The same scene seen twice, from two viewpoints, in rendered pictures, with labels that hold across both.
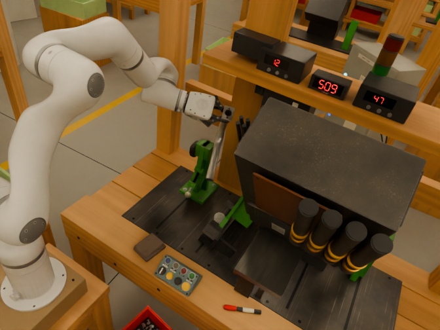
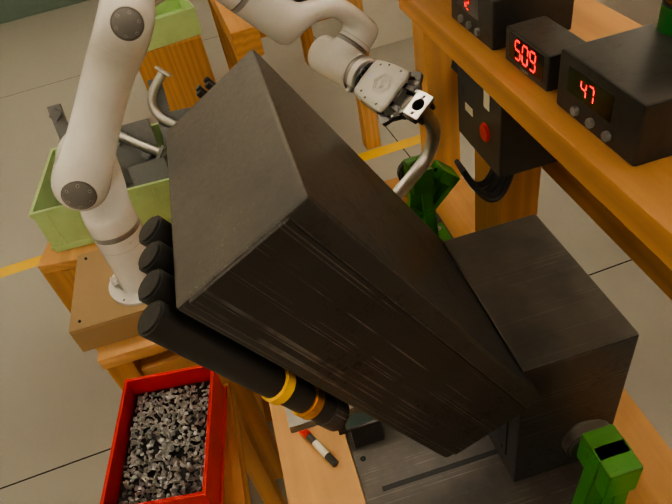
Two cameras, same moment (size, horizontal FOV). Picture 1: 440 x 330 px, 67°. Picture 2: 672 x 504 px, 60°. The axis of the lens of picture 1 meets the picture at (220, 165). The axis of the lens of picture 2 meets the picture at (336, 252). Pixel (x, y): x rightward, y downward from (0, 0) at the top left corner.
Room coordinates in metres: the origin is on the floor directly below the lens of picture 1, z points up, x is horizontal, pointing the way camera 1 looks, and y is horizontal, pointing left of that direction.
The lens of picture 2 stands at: (0.37, -0.76, 1.94)
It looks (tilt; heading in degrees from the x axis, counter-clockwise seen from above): 42 degrees down; 60
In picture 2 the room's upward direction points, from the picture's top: 13 degrees counter-clockwise
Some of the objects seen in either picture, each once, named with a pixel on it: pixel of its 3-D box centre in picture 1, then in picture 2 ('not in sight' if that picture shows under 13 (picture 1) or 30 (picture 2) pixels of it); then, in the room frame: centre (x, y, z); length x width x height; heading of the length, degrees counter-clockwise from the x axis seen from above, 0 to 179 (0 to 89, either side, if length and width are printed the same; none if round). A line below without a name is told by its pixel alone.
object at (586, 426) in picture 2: not in sight; (586, 436); (0.83, -0.56, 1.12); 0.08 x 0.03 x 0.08; 156
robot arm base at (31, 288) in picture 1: (29, 267); (131, 254); (0.52, 0.52, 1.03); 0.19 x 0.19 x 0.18
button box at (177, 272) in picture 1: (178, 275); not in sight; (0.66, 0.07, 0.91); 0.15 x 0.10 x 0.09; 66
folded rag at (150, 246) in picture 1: (149, 246); not in sight; (0.75, 0.21, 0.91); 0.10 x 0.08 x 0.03; 146
